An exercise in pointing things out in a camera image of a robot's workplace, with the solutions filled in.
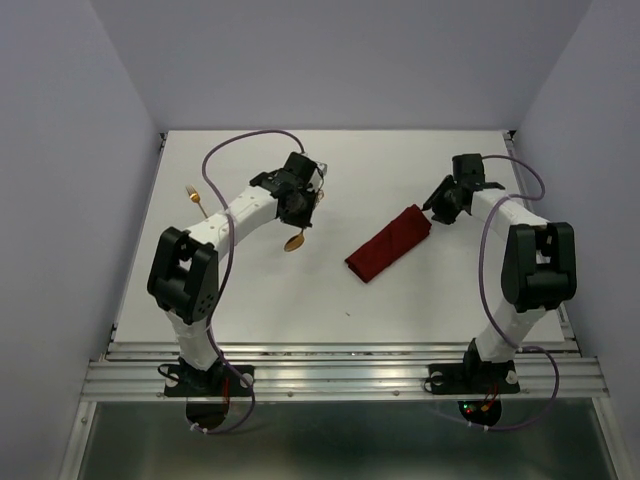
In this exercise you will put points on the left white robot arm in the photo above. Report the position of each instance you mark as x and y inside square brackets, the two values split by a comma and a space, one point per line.
[184, 277]

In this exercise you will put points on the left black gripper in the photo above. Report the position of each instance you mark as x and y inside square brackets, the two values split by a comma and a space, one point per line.
[303, 221]

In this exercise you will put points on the gold spoon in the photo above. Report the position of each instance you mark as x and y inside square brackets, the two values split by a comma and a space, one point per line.
[296, 241]

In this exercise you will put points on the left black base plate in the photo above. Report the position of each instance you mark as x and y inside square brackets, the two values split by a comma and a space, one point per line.
[184, 381]

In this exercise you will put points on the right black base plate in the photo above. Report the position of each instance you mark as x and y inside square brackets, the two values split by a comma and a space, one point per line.
[458, 379]

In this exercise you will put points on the right aluminium table edge rail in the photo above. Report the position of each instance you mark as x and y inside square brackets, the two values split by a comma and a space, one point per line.
[520, 170]

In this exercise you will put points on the aluminium mounting rail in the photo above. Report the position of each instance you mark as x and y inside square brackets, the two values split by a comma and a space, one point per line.
[292, 372]

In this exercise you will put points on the dark red cloth napkin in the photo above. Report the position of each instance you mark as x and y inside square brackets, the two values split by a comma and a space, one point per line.
[395, 240]

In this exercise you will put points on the gold fork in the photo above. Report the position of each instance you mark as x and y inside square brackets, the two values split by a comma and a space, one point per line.
[195, 198]

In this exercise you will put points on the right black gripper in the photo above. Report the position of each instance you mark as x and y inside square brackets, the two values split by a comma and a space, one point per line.
[446, 183]

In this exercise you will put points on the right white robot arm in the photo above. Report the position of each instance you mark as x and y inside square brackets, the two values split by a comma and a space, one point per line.
[505, 214]

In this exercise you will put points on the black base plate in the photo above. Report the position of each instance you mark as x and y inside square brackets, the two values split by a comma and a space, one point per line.
[184, 381]
[458, 379]

